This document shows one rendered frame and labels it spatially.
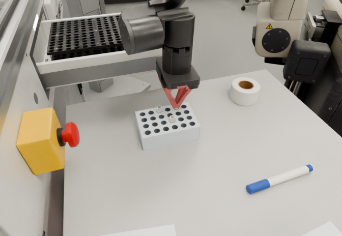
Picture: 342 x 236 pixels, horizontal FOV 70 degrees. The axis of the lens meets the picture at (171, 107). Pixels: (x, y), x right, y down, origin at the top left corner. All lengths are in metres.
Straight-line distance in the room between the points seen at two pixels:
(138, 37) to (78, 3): 1.24
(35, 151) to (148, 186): 0.20
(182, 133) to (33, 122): 0.27
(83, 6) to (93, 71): 1.08
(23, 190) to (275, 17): 0.94
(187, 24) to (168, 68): 0.09
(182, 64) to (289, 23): 0.67
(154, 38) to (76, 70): 0.23
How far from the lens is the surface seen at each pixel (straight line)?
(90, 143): 0.56
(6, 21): 0.54
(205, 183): 0.48
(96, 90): 1.93
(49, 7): 0.85
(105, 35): 0.65
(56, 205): 0.58
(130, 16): 0.42
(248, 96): 0.63
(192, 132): 0.52
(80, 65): 0.58
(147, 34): 0.40
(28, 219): 0.40
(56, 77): 0.59
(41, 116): 0.41
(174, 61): 0.45
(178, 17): 0.43
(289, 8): 1.04
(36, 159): 0.41
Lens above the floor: 1.16
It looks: 41 degrees down
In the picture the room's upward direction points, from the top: straight up
